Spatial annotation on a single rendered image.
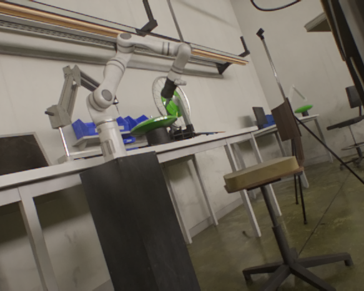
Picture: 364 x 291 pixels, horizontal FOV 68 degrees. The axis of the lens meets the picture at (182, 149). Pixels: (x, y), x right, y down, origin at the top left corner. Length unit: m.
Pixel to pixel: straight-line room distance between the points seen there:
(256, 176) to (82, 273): 1.54
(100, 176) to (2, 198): 0.36
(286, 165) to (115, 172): 0.78
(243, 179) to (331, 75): 4.81
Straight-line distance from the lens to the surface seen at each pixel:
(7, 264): 2.15
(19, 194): 1.24
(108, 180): 1.10
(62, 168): 1.26
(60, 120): 1.36
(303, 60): 6.12
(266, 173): 1.35
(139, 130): 1.66
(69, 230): 2.30
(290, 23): 6.33
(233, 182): 1.33
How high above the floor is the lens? 0.73
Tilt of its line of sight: 4 degrees up
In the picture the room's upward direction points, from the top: 18 degrees counter-clockwise
